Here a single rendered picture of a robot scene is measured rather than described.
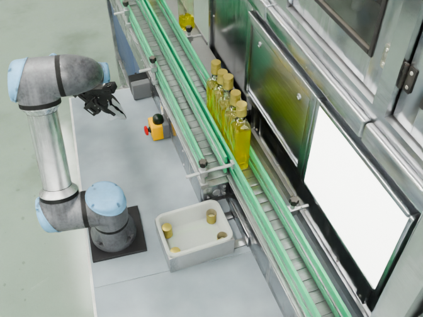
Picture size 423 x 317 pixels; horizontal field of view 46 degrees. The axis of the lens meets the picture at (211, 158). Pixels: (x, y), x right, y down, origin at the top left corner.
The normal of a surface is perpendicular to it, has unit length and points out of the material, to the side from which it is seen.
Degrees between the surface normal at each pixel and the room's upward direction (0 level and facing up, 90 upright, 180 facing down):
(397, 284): 90
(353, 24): 90
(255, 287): 0
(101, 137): 0
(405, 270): 90
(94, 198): 10
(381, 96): 90
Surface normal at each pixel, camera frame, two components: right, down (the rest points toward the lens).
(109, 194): 0.15, -0.64
